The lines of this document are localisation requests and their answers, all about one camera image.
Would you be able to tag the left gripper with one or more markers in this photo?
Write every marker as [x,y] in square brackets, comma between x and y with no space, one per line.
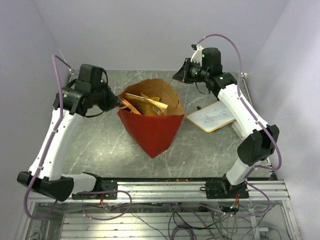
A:
[113,101]

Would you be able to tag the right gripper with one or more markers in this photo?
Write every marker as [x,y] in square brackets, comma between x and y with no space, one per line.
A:
[182,74]

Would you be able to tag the tan kettle chip bag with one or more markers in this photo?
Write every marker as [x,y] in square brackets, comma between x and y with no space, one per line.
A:
[149,106]

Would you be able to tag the red paper bag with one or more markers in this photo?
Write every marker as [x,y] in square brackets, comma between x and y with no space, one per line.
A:
[153,133]

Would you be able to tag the orange honey dijon chip bag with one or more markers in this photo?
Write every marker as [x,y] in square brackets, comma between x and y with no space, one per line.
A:
[128,105]

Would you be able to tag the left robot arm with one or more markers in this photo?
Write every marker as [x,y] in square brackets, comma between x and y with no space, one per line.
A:
[69,109]

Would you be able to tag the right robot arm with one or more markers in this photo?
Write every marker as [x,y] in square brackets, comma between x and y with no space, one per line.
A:
[260,138]

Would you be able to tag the small whiteboard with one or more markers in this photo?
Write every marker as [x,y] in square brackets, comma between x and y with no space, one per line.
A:
[212,117]

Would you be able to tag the white whiteboard stand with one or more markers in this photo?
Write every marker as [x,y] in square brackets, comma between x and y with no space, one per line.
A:
[236,127]

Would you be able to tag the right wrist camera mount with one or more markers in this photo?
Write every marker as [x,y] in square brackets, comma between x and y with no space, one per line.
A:
[197,55]

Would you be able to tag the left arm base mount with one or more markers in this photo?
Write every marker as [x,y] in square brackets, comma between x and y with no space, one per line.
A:
[102,185]

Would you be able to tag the aluminium rail frame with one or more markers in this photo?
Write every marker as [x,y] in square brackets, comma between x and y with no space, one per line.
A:
[166,209]

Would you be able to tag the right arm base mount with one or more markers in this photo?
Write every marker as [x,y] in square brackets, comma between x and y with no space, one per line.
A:
[220,188]

